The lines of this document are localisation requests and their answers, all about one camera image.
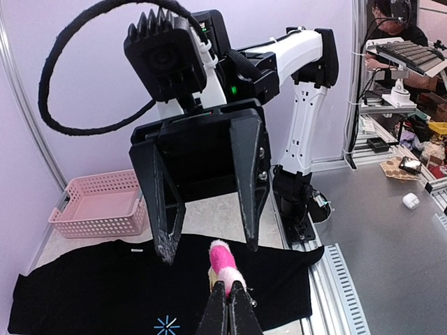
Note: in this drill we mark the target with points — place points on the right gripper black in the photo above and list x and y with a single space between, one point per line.
220 150

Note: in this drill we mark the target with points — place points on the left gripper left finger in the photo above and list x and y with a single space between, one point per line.
215 317

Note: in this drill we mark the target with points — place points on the black phone on table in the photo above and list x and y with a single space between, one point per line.
410 165

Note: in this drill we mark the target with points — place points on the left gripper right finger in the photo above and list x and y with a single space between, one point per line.
241 317

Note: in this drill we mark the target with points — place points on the pink plastic basket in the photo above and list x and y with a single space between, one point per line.
101 205

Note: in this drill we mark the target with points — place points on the front aluminium rail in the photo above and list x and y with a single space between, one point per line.
336 307

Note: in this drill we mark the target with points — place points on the aluminium frame post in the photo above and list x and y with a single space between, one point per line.
24 106
358 33

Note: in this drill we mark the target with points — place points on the black keyboard on tray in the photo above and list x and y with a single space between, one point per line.
419 59

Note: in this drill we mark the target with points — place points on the white earbud case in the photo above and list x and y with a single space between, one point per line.
411 201

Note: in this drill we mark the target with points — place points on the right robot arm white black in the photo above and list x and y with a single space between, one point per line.
290 77

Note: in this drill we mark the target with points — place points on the right aluminium frame post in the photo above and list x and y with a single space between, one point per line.
358 33

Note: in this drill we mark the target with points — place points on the flower brooch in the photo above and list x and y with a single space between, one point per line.
223 267

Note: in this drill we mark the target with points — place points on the left aluminium frame post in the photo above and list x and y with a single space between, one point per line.
24 106

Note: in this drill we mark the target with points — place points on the black t-shirt blue logo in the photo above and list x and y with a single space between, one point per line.
121 288

